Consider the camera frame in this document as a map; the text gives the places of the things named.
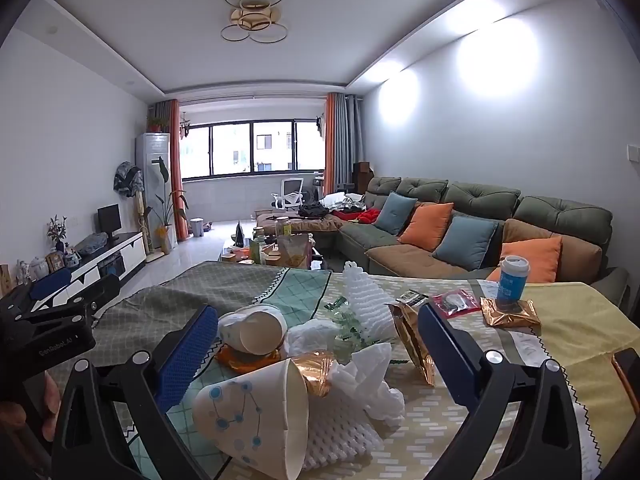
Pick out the orange peel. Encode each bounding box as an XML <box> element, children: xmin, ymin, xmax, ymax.
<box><xmin>215</xmin><ymin>344</ymin><xmax>282</xmax><ymax>375</ymax></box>

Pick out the paper cup with blue dots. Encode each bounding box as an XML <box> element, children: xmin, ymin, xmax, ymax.
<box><xmin>192</xmin><ymin>359</ymin><xmax>309</xmax><ymax>479</ymax></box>

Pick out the gold foil wrapper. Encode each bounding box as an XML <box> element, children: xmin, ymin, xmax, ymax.
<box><xmin>388</xmin><ymin>302</ymin><xmax>436</xmax><ymax>387</ymax></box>

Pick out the white tissue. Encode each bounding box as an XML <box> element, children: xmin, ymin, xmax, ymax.
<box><xmin>282</xmin><ymin>318</ymin><xmax>405</xmax><ymax>426</ymax></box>

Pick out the white paper cup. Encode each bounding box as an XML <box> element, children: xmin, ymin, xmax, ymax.
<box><xmin>218</xmin><ymin>304</ymin><xmax>288</xmax><ymax>356</ymax></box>

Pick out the white foam net sleeve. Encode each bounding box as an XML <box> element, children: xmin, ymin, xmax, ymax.
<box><xmin>343</xmin><ymin>261</ymin><xmax>394</xmax><ymax>322</ymax></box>

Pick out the clear green plastic wrapper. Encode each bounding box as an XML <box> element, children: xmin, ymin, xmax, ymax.
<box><xmin>319</xmin><ymin>296</ymin><xmax>398</xmax><ymax>364</ymax></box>

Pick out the person's left hand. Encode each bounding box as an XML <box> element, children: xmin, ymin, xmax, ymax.
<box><xmin>0</xmin><ymin>372</ymin><xmax>64</xmax><ymax>443</ymax></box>

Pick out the white black tv cabinet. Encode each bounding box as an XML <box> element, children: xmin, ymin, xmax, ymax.
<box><xmin>32</xmin><ymin>232</ymin><xmax>146</xmax><ymax>312</ymax></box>

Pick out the gold snack bag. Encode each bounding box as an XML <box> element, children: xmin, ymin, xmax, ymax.
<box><xmin>480</xmin><ymin>297</ymin><xmax>540</xmax><ymax>328</ymax></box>

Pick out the patterned tablecloth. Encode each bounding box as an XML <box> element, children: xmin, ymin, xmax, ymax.
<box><xmin>44</xmin><ymin>261</ymin><xmax>640</xmax><ymax>480</ymax></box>

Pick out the red packet with disc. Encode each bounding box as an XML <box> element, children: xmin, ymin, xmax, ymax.
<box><xmin>432</xmin><ymin>289</ymin><xmax>480</xmax><ymax>318</ymax></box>

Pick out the small black monitor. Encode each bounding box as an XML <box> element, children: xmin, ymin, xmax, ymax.
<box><xmin>96</xmin><ymin>204</ymin><xmax>122</xmax><ymax>242</ymax></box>

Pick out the blue white lidded cup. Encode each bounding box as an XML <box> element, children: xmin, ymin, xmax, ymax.
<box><xmin>496</xmin><ymin>255</ymin><xmax>530</xmax><ymax>313</ymax></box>

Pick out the grey black snack pack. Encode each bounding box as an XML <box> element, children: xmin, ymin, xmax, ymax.
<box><xmin>397</xmin><ymin>290</ymin><xmax>428</xmax><ymax>309</ymax></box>

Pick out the orange cushion near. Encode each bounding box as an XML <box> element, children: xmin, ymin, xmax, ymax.
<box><xmin>500</xmin><ymin>237</ymin><xmax>562</xmax><ymax>284</ymax></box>

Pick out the orange cushion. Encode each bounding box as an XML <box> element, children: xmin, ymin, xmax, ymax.
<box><xmin>398</xmin><ymin>203</ymin><xmax>454</xmax><ymax>252</ymax></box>
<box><xmin>500</xmin><ymin>237</ymin><xmax>562</xmax><ymax>284</ymax></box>

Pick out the large leafy potted plant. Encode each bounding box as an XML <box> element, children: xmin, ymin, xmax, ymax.
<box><xmin>143</xmin><ymin>155</ymin><xmax>189</xmax><ymax>255</ymax></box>

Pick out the blue cushion near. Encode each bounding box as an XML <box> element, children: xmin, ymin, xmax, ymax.
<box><xmin>432</xmin><ymin>216</ymin><xmax>499</xmax><ymax>271</ymax></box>

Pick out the blue cushion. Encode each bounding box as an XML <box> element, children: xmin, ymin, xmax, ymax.
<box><xmin>373</xmin><ymin>192</ymin><xmax>416</xmax><ymax>235</ymax></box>
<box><xmin>432</xmin><ymin>216</ymin><xmax>499</xmax><ymax>271</ymax></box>

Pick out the left orange curtain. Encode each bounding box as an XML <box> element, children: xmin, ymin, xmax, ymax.
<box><xmin>169</xmin><ymin>100</ymin><xmax>189</xmax><ymax>242</ymax></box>

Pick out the green brown sectional sofa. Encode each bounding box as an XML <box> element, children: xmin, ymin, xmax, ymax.
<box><xmin>334</xmin><ymin>177</ymin><xmax>630</xmax><ymax>309</ymax></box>

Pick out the orange cushion far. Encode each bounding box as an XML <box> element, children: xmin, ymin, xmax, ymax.
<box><xmin>398</xmin><ymin>203</ymin><xmax>454</xmax><ymax>252</ymax></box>

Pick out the white standing air conditioner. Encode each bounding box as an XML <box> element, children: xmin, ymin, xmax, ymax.
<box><xmin>136</xmin><ymin>132</ymin><xmax>169</xmax><ymax>250</ymax></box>

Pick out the cluttered coffee table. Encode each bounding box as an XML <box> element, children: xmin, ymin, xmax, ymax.
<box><xmin>219</xmin><ymin>214</ymin><xmax>328</xmax><ymax>270</ymax></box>

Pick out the blue cushion far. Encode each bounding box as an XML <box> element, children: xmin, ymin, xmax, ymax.
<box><xmin>373</xmin><ymin>192</ymin><xmax>416</xmax><ymax>235</ymax></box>

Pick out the white office chair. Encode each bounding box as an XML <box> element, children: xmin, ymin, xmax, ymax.
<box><xmin>271</xmin><ymin>178</ymin><xmax>304</xmax><ymax>210</ymax></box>

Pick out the right orange grey curtain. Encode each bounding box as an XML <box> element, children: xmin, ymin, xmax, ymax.
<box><xmin>323</xmin><ymin>93</ymin><xmax>363</xmax><ymax>194</ymax></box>

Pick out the gold ring ceiling lamp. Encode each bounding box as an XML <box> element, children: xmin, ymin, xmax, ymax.
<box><xmin>220</xmin><ymin>0</ymin><xmax>288</xmax><ymax>44</ymax></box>

